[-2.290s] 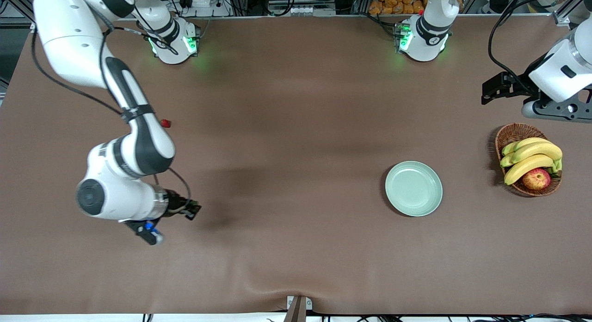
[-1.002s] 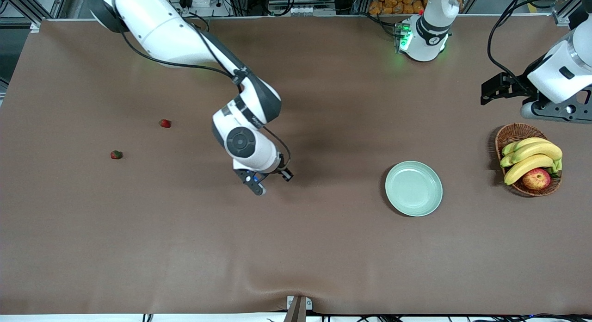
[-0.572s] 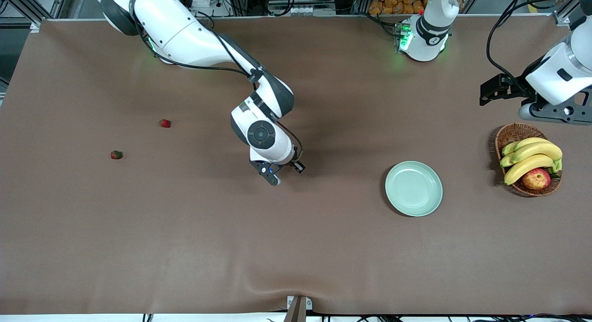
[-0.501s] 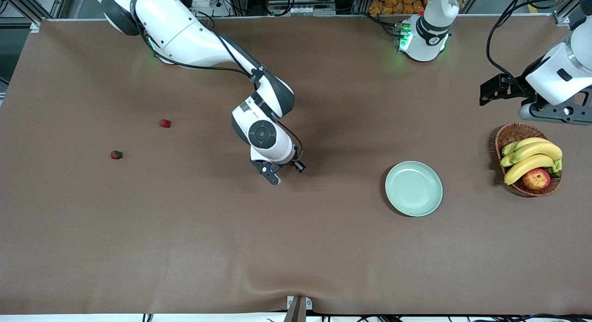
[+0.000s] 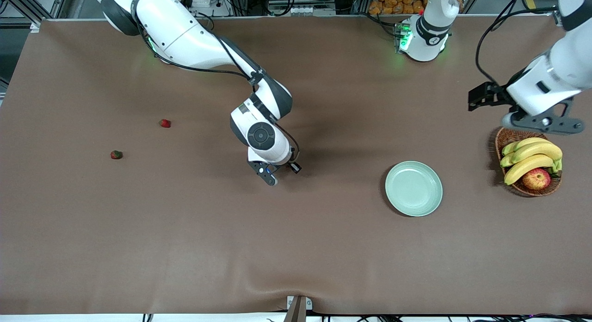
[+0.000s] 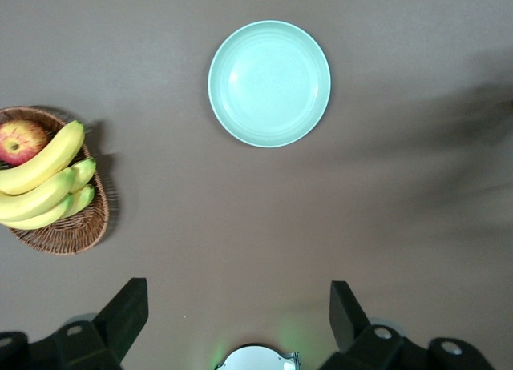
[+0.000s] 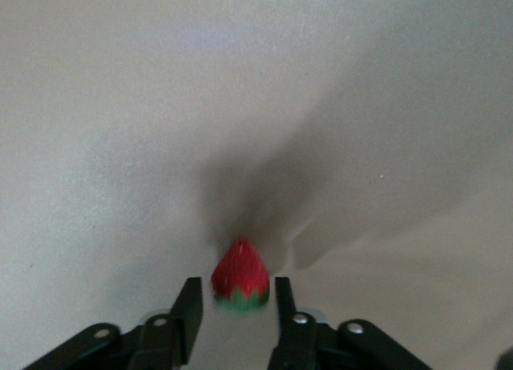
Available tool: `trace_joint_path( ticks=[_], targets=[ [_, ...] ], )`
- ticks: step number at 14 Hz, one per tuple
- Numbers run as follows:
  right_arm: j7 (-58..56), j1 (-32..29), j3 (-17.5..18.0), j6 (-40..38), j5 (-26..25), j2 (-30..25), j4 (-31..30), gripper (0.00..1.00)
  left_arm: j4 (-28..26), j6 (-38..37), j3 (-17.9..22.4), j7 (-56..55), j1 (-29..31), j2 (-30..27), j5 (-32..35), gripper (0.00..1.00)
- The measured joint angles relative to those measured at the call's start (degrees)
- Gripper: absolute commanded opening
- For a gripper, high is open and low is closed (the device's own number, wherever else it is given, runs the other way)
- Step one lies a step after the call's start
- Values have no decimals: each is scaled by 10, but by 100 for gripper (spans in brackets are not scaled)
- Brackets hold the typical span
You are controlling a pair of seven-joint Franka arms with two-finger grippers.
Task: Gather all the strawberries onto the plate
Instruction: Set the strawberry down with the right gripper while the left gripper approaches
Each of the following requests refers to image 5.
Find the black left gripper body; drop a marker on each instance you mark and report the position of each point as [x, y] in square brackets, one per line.
[500, 95]

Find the red strawberry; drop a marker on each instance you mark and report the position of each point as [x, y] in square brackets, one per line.
[165, 123]
[116, 154]

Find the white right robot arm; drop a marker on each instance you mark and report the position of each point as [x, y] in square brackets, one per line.
[185, 35]

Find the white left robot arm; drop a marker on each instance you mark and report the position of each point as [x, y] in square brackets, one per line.
[423, 40]

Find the mint green round plate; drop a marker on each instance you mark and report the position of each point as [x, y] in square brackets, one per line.
[407, 197]

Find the brown wicker basket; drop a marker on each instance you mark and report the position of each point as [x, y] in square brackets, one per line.
[500, 144]

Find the yellow banana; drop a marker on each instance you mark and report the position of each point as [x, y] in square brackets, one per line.
[532, 140]
[541, 151]
[527, 165]
[505, 161]
[508, 149]

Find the brown table mat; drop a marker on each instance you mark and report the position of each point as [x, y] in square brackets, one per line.
[231, 229]

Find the red yellow apple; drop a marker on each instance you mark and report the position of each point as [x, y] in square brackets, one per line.
[536, 179]

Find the bag of orange bread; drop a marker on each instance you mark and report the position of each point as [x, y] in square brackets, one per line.
[393, 3]

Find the brown upright pole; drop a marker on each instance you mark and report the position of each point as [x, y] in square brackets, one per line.
[297, 312]

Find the white power strip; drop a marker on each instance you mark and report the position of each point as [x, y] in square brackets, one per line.
[210, 3]

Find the aluminium frame strut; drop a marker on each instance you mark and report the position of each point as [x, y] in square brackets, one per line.
[556, 20]
[35, 26]

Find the metal clamp bracket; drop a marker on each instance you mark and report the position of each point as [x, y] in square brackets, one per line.
[309, 303]

